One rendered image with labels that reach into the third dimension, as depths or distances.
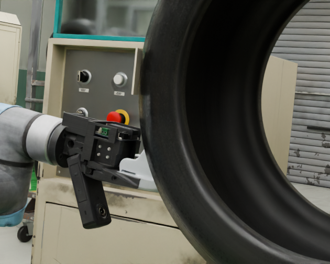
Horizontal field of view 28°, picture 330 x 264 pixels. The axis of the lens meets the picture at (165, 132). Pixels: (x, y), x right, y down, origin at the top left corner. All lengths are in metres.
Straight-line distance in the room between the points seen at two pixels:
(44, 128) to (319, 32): 9.53
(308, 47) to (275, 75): 8.85
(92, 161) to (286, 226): 0.31
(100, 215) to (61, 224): 0.73
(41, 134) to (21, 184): 0.11
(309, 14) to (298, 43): 0.48
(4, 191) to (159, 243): 0.60
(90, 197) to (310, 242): 0.34
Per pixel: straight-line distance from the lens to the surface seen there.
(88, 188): 0.99
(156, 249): 1.58
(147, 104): 0.83
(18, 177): 1.08
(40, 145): 1.02
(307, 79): 10.43
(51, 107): 1.75
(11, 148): 1.07
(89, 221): 0.99
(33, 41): 4.80
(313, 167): 10.37
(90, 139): 0.97
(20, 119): 1.06
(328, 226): 1.02
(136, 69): 0.84
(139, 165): 0.94
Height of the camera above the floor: 1.14
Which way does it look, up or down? 3 degrees down
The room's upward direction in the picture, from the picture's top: 5 degrees clockwise
